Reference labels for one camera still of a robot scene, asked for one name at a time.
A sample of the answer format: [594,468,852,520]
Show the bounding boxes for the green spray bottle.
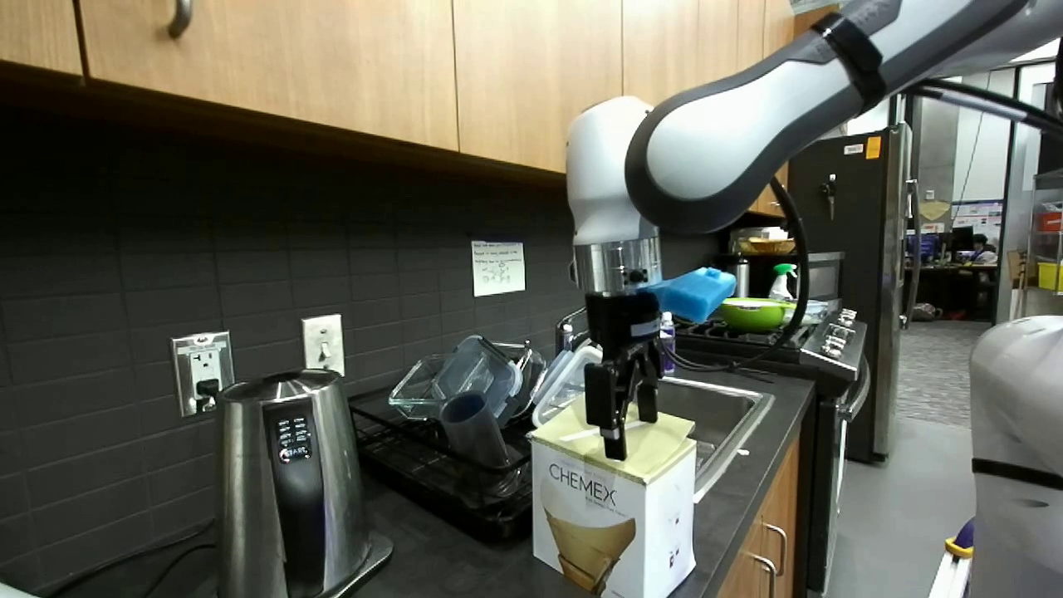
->
[766,264,800,302]

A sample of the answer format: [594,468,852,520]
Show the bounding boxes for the white paper wall notice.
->
[471,239,526,295]

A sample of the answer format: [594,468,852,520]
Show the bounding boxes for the green bowl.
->
[716,298,793,332]

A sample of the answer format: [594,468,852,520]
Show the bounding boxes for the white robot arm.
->
[564,0,1063,247]

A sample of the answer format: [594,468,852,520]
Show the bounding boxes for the stainless steel sink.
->
[659,379,773,498]

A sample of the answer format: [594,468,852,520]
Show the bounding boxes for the wall power outlet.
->
[168,332,234,419]
[301,311,344,373]

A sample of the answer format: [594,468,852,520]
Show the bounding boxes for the white Chemex filter box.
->
[527,404,696,598]

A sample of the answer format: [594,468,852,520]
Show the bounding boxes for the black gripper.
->
[585,290,660,462]

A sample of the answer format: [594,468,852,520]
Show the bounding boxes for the grey cup in rack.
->
[437,392,516,468]

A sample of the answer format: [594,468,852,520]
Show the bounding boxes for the black gas stove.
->
[682,304,874,598]

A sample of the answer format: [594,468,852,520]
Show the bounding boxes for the black refrigerator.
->
[790,126,909,462]

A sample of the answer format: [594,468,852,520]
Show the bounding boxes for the wooden cabinets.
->
[716,438,800,598]
[0,0,812,173]

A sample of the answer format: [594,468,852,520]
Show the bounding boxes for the left wall power outlet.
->
[168,332,234,419]

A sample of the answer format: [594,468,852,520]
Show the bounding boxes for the wooden lower cabinets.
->
[716,438,800,598]

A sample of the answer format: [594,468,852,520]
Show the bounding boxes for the clear plastic container in rack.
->
[387,334,545,424]

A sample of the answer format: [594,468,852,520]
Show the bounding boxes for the right wall power outlet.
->
[301,311,344,373]

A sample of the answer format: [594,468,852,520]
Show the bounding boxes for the black dish drying rack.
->
[350,390,532,540]

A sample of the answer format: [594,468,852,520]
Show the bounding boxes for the wooden upper cabinets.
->
[0,0,812,173]

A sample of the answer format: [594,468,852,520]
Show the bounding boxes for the stainless electric kettle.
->
[216,370,392,598]

